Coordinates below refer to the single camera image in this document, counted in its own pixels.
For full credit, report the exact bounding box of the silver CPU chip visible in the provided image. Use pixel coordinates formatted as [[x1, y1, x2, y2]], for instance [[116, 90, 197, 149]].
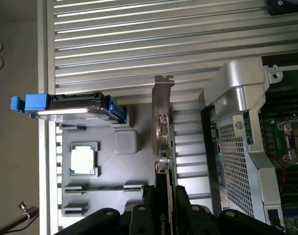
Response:
[[70, 144, 96, 176]]

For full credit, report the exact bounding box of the blue and black device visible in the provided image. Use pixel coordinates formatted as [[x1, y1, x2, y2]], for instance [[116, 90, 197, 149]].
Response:
[[266, 0, 298, 17]]

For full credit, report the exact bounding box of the green motherboard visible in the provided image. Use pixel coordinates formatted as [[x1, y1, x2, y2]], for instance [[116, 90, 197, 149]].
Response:
[[258, 105, 298, 235]]

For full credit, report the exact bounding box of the metal clamp rod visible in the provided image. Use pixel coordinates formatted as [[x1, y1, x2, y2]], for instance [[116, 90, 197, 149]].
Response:
[[0, 200, 40, 235]]

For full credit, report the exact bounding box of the silver open PC case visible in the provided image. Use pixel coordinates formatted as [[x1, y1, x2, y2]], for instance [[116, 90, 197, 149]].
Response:
[[199, 55, 298, 235]]

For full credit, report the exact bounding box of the grey plastic parts rack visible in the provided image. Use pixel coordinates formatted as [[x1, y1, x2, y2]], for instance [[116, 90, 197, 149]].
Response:
[[56, 102, 175, 218]]

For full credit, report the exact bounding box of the red wire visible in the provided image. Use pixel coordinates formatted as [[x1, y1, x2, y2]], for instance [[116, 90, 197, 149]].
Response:
[[280, 163, 287, 192]]

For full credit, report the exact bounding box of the hard disk in blue carrier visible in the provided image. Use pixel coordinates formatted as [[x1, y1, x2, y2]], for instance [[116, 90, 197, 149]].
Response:
[[11, 91, 128, 126]]

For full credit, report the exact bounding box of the metal CPU socket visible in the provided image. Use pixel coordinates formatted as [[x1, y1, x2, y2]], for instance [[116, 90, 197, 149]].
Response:
[[275, 119, 298, 163]]

